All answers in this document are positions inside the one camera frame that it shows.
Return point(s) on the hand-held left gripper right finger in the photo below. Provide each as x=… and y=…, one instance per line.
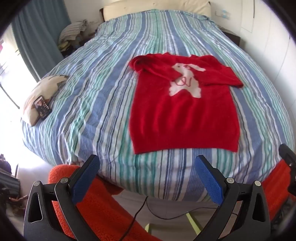
x=208, y=178

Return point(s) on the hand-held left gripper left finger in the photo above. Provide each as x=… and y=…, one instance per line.
x=85, y=178

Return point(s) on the red sweater with white animal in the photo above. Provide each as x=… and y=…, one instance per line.
x=180, y=120

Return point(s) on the pile of folded clothes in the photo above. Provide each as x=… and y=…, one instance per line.
x=71, y=32

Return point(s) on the striped blue green bed cover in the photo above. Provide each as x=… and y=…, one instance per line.
x=92, y=104

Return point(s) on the black smartphone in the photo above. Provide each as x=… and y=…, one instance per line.
x=42, y=107

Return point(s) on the cream star print cushion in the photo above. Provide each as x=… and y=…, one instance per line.
x=47, y=84

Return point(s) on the white wardrobe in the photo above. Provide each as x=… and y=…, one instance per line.
x=268, y=34

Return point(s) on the dark wooden nightstand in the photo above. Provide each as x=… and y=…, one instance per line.
x=233, y=37

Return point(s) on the blue curtain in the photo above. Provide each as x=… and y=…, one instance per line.
x=39, y=30

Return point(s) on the cream padded headboard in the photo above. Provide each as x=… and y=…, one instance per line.
x=157, y=7

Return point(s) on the light green frame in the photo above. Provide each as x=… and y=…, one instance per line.
x=193, y=223

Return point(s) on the white wall sockets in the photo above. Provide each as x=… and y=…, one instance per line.
x=223, y=13

